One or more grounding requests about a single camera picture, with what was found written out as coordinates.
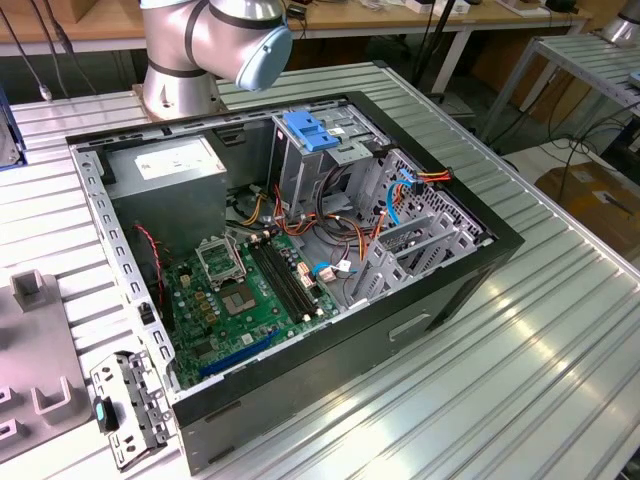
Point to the blue expansion slot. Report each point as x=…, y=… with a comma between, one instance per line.
x=240, y=354

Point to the small brown box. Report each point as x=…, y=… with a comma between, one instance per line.
x=82, y=10

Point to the green motherboard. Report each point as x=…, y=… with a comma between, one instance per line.
x=270, y=325

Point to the metal slat side table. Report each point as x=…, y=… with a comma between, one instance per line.
x=590, y=60

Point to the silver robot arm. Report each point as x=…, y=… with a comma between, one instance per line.
x=170, y=45

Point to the CPU socket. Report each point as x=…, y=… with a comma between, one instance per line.
x=239, y=300

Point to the hard disk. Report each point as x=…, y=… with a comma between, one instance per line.
x=7, y=145

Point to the black latch with blue tab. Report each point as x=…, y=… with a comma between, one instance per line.
x=107, y=417

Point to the grey metal drive cage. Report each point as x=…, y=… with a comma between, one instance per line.
x=300, y=170

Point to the grey parts rack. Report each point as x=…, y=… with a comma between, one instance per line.
x=35, y=350

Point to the black PC case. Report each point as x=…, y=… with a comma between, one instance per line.
x=350, y=360

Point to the brown cardboard box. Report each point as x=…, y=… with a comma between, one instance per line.
x=585, y=200

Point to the wooden workbench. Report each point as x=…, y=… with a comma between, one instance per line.
x=360, y=22

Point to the grey power supply unit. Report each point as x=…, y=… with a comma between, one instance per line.
x=165, y=200

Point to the silver card retention bracket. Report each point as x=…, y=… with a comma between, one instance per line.
x=150, y=395

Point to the blue plastic drive latch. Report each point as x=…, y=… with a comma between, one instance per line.
x=310, y=132

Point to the black case fan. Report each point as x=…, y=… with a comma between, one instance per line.
x=150, y=280

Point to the silver metal disk bay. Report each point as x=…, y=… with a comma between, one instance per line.
x=385, y=265

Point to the black RAM slot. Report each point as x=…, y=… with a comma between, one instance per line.
x=291, y=282
x=278, y=282
x=285, y=282
x=298, y=282

